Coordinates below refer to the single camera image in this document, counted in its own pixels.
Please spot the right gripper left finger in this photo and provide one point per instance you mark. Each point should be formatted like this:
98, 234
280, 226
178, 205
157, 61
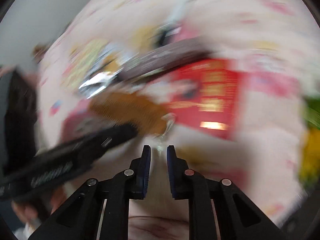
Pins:
100, 208

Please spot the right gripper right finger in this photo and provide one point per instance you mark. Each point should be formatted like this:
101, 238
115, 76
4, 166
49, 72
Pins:
217, 209

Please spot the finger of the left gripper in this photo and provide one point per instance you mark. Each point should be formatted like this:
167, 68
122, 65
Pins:
110, 137

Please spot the person's left hand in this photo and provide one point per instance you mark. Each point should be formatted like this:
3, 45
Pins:
29, 215

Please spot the brown wooden comb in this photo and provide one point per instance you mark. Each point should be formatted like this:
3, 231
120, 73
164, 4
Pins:
147, 116

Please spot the yellow cartoon sticker card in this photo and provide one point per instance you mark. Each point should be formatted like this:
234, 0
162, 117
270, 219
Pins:
85, 58

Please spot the red packet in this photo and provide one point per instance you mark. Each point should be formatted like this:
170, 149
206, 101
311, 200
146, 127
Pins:
202, 95

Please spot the green yellow snack bag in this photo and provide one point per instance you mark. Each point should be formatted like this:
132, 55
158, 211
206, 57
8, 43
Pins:
309, 168

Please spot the dark brown snack wrapper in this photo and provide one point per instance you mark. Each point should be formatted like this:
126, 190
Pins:
164, 58

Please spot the pink cartoon bed blanket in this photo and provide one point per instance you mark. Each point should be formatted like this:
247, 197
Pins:
273, 43

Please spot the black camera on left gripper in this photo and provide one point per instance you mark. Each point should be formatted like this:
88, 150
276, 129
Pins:
18, 117

